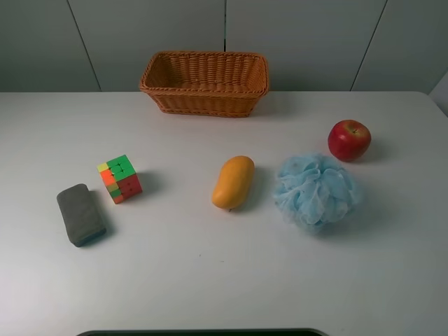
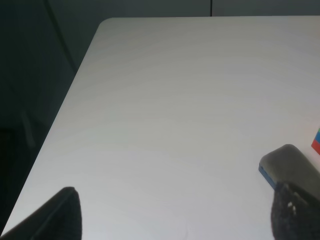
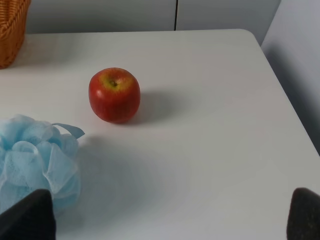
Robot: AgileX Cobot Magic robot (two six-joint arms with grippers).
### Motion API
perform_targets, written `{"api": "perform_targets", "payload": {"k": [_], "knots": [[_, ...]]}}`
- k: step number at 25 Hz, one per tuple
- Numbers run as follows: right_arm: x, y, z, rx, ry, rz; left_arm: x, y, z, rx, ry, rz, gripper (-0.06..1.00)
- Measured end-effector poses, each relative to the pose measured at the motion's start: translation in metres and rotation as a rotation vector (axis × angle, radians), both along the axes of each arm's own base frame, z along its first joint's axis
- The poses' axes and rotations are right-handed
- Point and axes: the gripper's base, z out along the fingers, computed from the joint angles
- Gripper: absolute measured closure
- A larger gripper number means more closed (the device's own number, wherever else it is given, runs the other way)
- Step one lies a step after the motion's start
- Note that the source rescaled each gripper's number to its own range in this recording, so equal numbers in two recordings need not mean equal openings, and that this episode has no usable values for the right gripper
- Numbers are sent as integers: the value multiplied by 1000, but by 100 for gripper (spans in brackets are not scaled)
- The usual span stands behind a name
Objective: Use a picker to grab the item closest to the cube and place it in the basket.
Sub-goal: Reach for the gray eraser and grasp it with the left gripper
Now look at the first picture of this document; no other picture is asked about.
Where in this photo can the orange wicker basket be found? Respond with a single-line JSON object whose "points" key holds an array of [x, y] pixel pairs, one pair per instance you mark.
{"points": [[206, 83]]}

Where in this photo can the multicoloured puzzle cube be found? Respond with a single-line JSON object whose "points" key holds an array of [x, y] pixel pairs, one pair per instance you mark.
{"points": [[120, 179]]}

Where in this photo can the yellow mango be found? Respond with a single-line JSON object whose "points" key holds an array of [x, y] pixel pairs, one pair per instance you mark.
{"points": [[233, 183]]}

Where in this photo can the blue mesh bath sponge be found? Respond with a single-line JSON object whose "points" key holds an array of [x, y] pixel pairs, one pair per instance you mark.
{"points": [[314, 191]]}

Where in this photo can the red apple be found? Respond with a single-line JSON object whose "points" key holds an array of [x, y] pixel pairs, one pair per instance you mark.
{"points": [[348, 140]]}

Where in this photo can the dark device edge at bottom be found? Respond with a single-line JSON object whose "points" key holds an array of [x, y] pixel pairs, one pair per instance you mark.
{"points": [[205, 332]]}

